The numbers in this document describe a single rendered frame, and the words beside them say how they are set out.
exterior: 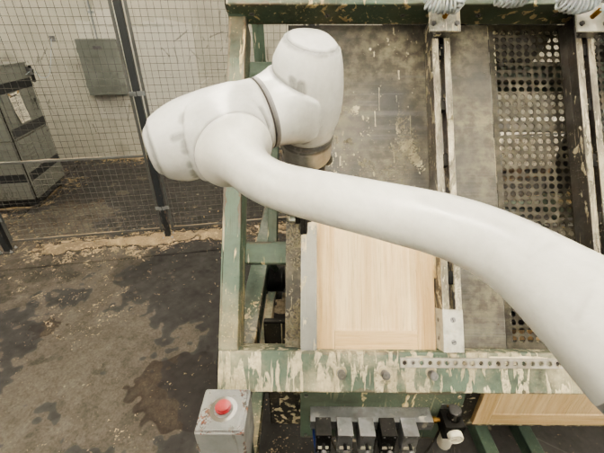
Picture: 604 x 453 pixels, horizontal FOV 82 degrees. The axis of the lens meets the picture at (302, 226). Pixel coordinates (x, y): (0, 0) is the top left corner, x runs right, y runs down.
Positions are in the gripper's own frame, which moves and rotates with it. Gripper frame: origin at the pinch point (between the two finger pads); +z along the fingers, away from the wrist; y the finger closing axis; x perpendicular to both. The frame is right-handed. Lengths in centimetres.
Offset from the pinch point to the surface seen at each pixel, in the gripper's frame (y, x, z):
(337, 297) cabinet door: -11.3, 3.7, 39.2
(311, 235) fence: -5.2, -13.5, 28.2
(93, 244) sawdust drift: 171, -149, 217
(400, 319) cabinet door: -30, 12, 42
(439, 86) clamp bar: -51, -48, 2
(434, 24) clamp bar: -51, -63, -10
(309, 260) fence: -3.7, -6.9, 31.8
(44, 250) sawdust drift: 213, -147, 215
